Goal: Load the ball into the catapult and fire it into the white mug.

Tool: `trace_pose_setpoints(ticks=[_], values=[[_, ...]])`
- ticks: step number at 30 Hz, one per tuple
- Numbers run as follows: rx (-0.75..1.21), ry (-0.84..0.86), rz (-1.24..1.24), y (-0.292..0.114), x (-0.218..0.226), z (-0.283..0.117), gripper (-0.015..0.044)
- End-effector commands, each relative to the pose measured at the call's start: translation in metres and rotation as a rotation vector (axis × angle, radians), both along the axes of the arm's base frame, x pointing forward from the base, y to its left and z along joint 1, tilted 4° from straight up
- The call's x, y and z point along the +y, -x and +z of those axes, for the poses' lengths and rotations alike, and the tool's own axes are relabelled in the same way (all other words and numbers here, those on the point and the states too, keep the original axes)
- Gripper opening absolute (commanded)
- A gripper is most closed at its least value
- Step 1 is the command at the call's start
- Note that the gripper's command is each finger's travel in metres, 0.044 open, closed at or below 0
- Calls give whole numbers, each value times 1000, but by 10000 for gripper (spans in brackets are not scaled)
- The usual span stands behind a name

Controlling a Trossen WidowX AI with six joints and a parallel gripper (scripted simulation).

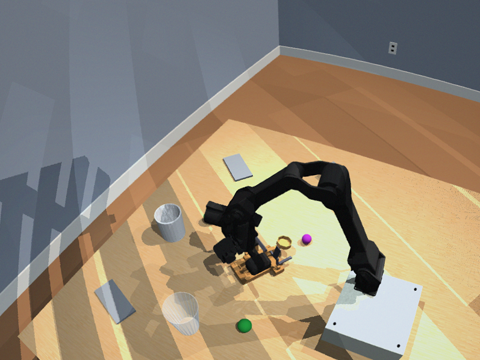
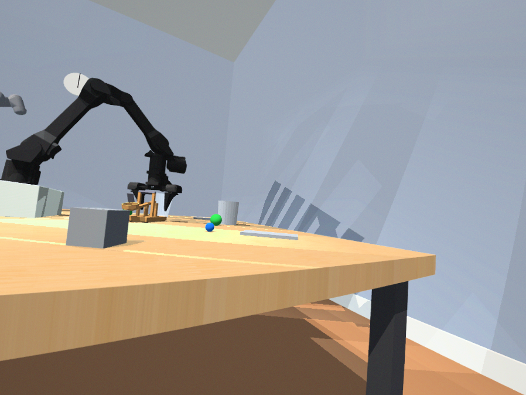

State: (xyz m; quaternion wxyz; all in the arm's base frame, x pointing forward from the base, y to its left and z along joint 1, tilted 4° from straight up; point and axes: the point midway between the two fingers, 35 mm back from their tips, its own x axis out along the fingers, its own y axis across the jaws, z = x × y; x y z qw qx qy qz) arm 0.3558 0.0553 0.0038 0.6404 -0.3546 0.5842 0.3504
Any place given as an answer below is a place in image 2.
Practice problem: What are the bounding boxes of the clear plastic cup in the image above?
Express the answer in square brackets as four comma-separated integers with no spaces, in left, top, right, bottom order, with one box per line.
[155,193,172,218]

